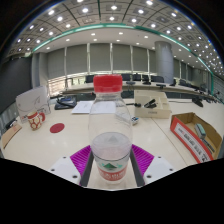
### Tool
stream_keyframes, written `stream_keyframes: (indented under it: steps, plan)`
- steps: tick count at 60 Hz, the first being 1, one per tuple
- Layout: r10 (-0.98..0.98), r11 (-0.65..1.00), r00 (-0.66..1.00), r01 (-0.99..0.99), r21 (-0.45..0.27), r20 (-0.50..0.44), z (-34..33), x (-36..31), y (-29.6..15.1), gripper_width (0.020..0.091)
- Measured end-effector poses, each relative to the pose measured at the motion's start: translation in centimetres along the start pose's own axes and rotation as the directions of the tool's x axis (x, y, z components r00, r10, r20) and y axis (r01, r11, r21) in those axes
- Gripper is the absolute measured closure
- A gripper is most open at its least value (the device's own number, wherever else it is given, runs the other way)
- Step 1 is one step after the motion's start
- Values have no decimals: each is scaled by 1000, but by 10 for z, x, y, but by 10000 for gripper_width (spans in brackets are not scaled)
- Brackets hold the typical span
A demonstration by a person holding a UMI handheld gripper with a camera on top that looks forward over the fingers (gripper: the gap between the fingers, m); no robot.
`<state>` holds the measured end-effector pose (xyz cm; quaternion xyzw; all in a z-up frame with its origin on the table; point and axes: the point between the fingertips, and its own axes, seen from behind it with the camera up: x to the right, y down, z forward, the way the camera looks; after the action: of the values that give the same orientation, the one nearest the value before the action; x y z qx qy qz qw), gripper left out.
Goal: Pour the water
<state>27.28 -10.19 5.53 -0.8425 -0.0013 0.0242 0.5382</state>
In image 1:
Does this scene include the white printed paper sheets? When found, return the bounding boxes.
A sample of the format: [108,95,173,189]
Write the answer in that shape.
[70,100,95,115]

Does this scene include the red white flowered mug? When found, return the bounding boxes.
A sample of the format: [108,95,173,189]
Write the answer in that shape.
[27,110,46,131]

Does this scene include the white paper ream package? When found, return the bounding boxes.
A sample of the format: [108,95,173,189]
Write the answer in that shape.
[15,85,52,124]

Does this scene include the cardboard box with red side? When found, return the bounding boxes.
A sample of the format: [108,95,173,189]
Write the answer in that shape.
[169,112,223,164]

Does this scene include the grey board eraser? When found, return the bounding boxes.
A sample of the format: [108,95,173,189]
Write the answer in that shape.
[194,123,208,139]

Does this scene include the black desk microphones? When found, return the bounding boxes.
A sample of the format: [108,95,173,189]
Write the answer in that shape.
[125,80,205,108]

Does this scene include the flat round red coaster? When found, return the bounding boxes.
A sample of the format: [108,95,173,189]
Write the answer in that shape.
[49,122,66,134]

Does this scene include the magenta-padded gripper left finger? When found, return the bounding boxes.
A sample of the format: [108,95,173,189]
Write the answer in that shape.
[49,144,95,188]

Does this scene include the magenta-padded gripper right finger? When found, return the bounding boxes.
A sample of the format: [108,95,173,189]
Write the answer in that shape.
[129,143,176,188]

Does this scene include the recessed ceiling lights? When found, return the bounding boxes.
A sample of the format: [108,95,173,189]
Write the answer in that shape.
[9,0,224,73]

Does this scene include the clear red-capped water bottle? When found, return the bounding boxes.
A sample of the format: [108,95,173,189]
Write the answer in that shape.
[87,74,134,186]

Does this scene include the long curved conference desk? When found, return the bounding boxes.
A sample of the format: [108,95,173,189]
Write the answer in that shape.
[61,80,224,101]

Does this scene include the brown kraft envelope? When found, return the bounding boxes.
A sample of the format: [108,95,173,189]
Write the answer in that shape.
[0,121,23,150]

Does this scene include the black stapler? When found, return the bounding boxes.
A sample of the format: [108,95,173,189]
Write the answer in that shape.
[143,98,158,109]

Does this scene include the black pen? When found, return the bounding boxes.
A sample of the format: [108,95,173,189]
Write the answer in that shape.
[126,102,143,108]

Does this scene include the row of black office chairs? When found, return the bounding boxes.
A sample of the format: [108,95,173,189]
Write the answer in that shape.
[84,73,208,93]

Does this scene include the beige divided organizer box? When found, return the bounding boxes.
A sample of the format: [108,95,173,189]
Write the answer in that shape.
[133,89,172,119]

